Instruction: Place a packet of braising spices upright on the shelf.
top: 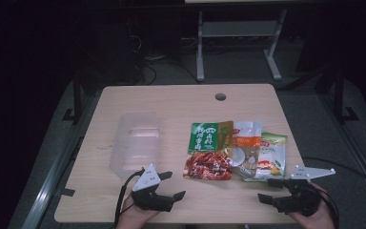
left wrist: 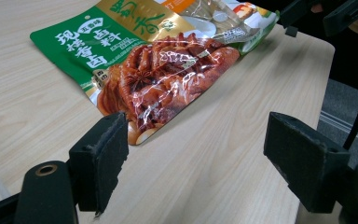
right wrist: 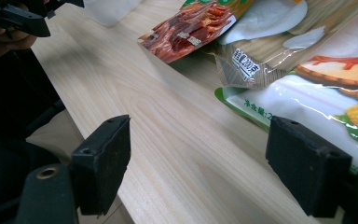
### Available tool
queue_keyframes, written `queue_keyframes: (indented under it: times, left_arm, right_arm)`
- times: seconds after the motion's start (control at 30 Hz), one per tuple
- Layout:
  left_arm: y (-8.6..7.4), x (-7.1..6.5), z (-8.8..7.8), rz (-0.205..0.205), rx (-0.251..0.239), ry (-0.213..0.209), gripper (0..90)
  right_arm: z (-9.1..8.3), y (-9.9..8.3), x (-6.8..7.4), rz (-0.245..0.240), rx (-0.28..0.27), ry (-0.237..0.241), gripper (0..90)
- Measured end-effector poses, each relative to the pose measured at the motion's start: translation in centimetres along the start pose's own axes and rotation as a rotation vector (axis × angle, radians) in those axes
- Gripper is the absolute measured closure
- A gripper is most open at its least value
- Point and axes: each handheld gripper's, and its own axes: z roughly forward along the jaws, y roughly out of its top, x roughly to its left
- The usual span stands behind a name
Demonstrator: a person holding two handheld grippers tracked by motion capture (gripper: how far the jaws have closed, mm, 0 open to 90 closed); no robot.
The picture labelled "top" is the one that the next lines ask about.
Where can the person's left hand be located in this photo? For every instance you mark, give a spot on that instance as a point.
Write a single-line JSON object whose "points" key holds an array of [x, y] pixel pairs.
{"points": [[135, 218]]}

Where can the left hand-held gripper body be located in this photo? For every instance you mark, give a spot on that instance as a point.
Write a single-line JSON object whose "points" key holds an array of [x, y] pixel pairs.
{"points": [[146, 198]]}

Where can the green and red seasoning packet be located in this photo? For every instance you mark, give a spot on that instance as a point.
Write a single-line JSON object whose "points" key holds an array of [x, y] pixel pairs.
{"points": [[208, 152]]}

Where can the clear plastic container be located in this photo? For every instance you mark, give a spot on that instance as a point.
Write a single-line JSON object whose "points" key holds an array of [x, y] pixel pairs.
{"points": [[136, 143]]}

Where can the aluminium rail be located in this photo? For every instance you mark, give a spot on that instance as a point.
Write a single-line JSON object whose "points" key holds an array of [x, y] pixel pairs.
{"points": [[49, 184], [355, 149]]}

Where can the black table edge clip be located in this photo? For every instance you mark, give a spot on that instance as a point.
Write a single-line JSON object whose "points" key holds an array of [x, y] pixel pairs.
{"points": [[67, 192]]}

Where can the black metal stand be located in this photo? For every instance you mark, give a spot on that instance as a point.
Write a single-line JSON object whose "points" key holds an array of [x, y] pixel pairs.
{"points": [[77, 95], [339, 92]]}

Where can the person's right hand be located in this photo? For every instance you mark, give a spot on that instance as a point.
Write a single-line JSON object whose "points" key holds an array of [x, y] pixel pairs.
{"points": [[314, 221]]}

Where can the white and green food packet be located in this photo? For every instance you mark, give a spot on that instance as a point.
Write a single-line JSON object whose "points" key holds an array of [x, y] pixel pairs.
{"points": [[271, 156]]}

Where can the white and orange food packet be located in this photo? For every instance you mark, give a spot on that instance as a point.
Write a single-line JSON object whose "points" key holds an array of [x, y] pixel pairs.
{"points": [[246, 143]]}

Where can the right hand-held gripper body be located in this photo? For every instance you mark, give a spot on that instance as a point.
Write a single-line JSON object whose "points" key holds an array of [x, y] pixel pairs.
{"points": [[298, 200]]}

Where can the grey metal stand frame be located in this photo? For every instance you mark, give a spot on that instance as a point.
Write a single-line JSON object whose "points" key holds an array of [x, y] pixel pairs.
{"points": [[238, 28]]}

